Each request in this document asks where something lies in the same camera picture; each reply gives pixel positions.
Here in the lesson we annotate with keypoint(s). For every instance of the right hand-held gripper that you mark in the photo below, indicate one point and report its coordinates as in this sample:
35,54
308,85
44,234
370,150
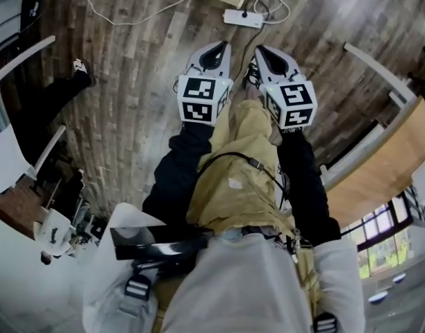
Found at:
292,104

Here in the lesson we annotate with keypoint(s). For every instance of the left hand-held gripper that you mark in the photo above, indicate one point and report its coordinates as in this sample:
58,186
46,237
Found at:
198,97

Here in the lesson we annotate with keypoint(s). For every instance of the person's left forearm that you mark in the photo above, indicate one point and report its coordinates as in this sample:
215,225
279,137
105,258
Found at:
179,172

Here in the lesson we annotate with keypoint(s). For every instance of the person's right forearm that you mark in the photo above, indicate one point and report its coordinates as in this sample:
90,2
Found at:
302,186

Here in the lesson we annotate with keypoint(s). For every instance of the person's dark shoe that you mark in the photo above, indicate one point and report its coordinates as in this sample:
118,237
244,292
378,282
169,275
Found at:
252,75

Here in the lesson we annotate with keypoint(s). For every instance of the white power strip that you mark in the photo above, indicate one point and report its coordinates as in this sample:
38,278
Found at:
242,17

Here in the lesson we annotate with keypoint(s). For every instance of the person's yellow trousers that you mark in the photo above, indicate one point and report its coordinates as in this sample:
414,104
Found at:
240,172

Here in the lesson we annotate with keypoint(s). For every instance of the black flat chest device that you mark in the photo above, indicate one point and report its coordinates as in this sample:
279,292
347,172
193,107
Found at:
157,243

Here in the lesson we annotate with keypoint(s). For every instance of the dark framed window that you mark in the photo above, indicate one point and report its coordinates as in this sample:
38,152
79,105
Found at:
379,241

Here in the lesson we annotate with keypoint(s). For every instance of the person's white top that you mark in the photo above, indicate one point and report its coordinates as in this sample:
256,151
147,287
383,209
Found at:
240,286

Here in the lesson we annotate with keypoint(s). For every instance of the white plastic container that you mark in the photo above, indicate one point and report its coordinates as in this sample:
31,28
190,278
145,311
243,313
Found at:
54,232

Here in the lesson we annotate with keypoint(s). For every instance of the wooden table with white frame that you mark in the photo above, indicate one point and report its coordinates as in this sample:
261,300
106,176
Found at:
382,158

